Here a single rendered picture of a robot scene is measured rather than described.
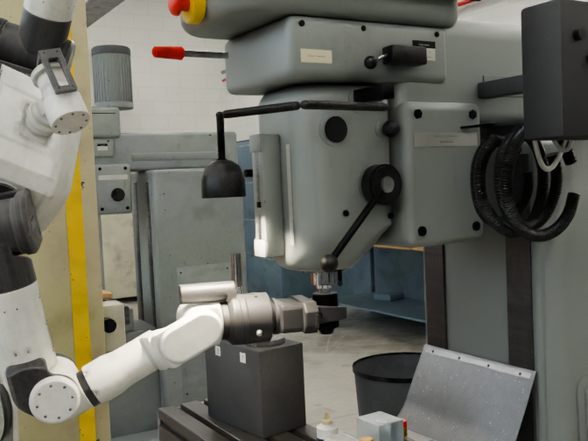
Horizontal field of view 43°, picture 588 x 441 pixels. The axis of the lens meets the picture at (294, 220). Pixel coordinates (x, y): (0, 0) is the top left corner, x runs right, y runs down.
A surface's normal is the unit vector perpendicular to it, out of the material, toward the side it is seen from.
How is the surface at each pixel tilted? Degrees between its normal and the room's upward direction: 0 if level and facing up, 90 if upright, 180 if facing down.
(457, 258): 90
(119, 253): 90
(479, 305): 90
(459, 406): 63
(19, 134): 58
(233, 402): 90
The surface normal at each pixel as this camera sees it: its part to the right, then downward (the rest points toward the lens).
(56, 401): 0.31, 0.15
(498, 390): -0.78, -0.40
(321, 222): 0.05, 0.05
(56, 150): 0.61, -0.54
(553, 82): -0.86, 0.07
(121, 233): 0.51, 0.02
